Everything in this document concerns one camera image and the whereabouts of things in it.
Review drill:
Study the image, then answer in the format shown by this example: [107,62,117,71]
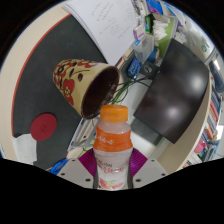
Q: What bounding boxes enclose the beige floral paper cup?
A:
[52,58,120,120]

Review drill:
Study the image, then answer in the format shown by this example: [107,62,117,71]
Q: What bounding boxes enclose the white tissue pack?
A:
[151,13,172,40]

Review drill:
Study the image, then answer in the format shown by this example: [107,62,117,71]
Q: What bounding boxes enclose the blue tissue box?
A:
[143,0,165,16]

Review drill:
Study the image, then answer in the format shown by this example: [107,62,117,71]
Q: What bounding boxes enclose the white paper slip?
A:
[12,133,38,165]

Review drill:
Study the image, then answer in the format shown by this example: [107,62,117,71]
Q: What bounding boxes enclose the black cables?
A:
[111,76,148,105]

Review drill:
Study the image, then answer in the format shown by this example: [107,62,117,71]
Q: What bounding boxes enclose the black computer monitor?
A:
[133,38,210,145]

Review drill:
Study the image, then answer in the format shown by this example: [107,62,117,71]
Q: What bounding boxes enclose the clear plastic container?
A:
[134,33,158,63]

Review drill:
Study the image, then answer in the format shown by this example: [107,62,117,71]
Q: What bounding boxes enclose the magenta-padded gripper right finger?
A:
[128,148,169,189]

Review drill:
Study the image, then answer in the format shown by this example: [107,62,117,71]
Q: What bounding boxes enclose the flat round red coaster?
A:
[30,113,58,142]

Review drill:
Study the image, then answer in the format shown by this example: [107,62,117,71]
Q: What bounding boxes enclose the grey metal laptop stand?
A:
[66,118,99,160]

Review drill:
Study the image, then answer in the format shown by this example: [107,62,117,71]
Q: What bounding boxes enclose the orange-capped drink bottle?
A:
[92,104,134,191]

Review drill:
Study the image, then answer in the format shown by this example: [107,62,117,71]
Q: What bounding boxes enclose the white written paper pad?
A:
[62,0,139,67]

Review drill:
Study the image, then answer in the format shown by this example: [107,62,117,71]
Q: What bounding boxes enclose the black desk mat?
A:
[11,13,108,171]

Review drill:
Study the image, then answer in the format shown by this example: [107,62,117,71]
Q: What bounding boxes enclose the small blue box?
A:
[127,56,143,80]

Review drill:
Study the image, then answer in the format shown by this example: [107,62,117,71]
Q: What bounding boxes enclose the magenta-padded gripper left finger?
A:
[56,148,98,190]

